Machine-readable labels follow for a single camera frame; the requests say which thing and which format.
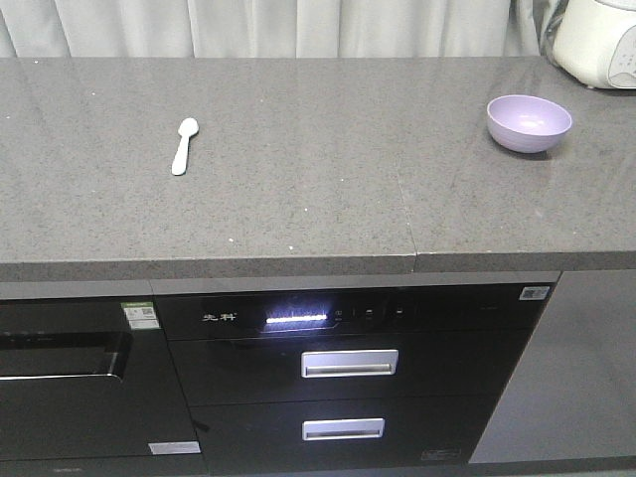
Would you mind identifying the pale green plastic spoon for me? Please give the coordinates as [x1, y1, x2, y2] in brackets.
[171, 117, 199, 176]

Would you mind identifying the lilac plastic bowl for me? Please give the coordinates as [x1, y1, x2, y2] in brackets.
[486, 94, 573, 153]

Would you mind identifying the black disinfection cabinet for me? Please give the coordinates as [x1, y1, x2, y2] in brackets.
[156, 282, 552, 475]

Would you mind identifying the green energy label sticker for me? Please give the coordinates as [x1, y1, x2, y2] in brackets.
[120, 301, 161, 330]

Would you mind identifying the white QR code sticker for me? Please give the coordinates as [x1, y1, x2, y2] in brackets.
[519, 285, 551, 301]

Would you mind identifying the white dishwasher label sticker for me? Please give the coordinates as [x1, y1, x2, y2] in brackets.
[148, 440, 201, 455]

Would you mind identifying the black built-in dishwasher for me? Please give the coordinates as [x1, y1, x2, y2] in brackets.
[1, 296, 206, 476]

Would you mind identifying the grey cabinet door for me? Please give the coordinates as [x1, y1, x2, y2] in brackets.
[471, 270, 635, 464]

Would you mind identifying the white soy milk blender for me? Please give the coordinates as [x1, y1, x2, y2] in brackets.
[542, 0, 635, 89]

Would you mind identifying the white curtain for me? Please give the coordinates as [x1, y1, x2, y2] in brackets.
[1, 1, 563, 59]

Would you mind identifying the upper silver drawer handle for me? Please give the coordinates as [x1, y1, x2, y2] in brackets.
[300, 349, 399, 379]

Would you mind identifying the silver drawer handle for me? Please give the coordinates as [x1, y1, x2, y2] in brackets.
[300, 349, 399, 379]
[302, 417, 386, 441]

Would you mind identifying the lower silver drawer handle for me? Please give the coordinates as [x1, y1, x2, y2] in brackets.
[302, 417, 386, 441]

